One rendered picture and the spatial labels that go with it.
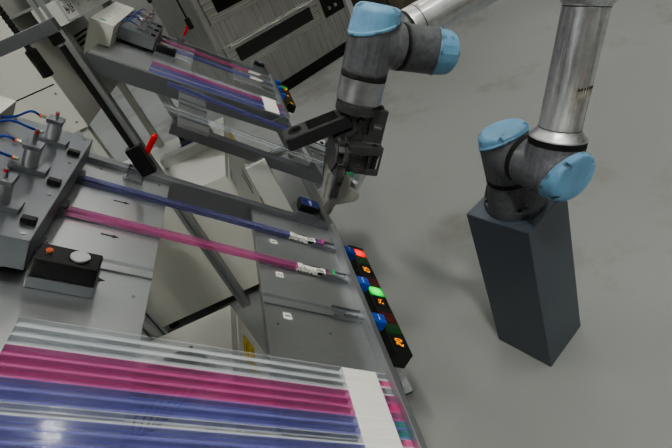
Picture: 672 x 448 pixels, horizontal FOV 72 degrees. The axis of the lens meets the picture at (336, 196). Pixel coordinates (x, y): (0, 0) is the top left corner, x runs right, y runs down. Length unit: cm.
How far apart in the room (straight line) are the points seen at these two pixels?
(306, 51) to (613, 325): 357
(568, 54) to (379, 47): 42
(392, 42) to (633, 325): 125
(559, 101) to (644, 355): 88
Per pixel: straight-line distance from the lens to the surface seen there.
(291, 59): 444
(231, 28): 417
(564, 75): 102
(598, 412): 155
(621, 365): 163
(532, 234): 121
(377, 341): 81
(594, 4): 100
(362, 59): 72
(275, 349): 72
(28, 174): 82
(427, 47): 77
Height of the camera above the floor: 135
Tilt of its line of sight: 32 degrees down
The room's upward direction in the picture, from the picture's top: 24 degrees counter-clockwise
